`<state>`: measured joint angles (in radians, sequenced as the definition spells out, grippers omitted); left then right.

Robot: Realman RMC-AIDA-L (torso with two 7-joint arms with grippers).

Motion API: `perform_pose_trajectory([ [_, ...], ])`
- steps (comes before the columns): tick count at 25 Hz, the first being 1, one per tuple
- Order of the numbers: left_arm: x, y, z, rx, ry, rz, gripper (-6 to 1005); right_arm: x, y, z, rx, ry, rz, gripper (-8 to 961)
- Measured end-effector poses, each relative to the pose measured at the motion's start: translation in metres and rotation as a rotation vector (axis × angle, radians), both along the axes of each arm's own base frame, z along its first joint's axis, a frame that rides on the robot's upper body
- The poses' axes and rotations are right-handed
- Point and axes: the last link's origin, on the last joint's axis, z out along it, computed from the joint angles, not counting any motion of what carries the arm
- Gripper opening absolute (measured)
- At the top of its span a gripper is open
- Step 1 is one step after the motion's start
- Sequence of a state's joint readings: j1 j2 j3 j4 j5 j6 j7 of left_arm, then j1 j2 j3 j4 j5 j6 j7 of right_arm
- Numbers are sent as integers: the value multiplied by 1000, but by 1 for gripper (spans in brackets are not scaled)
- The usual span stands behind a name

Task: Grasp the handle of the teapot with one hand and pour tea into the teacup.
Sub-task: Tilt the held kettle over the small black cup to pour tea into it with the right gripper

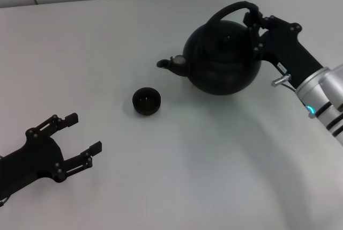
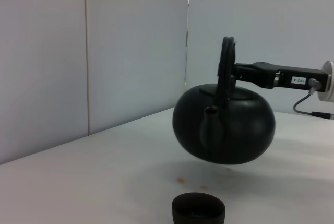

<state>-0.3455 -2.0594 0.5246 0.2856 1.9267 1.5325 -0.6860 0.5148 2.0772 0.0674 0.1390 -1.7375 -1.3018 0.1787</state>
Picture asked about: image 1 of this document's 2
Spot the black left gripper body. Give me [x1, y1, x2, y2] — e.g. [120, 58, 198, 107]
[0, 127, 67, 198]

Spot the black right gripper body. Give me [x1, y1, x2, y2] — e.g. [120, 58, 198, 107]
[253, 14, 325, 91]

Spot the black round teapot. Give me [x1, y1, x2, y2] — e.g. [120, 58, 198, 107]
[156, 0, 263, 97]

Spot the small black teacup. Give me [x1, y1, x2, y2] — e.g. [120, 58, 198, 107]
[132, 87, 162, 117]

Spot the right gripper cable with plug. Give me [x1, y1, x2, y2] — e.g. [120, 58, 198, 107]
[272, 73, 300, 93]

